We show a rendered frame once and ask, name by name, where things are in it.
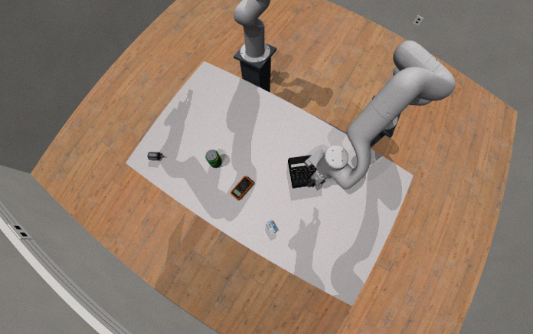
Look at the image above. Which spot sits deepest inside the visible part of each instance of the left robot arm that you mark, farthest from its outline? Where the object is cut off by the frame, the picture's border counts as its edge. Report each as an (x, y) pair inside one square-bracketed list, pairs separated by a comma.
[(414, 76)]

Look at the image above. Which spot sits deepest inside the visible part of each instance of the orange pocket multimeter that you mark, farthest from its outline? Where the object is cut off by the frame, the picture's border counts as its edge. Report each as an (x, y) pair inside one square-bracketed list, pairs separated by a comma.
[(241, 188)]

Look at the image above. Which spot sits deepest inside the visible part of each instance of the green drink can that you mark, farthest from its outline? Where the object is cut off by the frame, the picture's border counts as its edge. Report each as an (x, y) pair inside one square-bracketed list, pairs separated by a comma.
[(213, 158)]

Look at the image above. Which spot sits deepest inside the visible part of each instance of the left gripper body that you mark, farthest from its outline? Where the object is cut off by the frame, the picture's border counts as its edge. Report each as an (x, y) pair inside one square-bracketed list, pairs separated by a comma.
[(317, 178)]

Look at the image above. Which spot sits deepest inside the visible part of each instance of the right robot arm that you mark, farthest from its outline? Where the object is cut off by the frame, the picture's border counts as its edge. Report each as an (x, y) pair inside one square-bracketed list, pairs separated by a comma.
[(247, 13)]

